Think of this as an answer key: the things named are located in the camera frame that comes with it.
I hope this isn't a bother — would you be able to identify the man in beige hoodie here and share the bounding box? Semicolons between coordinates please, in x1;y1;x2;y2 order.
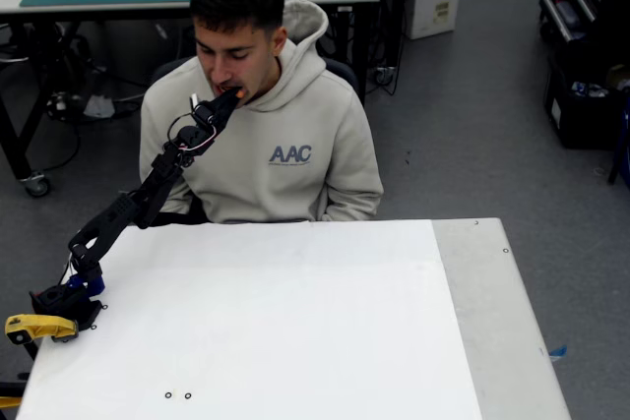
139;0;385;223

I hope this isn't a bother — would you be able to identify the white rag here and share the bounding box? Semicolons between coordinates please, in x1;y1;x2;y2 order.
83;93;115;119

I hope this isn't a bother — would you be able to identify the grey caster wheel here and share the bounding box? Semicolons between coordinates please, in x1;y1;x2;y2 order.
22;171;52;198

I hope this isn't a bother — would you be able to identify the large white paper sheet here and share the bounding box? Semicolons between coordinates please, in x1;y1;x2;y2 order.
14;218;483;420

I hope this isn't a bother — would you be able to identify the yellow clamp with black bar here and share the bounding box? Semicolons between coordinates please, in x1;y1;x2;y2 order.
4;314;80;360

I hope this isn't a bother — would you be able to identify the black storage bin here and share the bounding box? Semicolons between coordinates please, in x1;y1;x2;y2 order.
543;53;630;150

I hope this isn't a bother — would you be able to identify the thin black camera cable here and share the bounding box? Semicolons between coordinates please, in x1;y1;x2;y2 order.
166;112;196;147

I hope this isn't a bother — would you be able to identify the yellow clamp handle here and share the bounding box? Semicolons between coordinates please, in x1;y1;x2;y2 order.
0;380;26;414

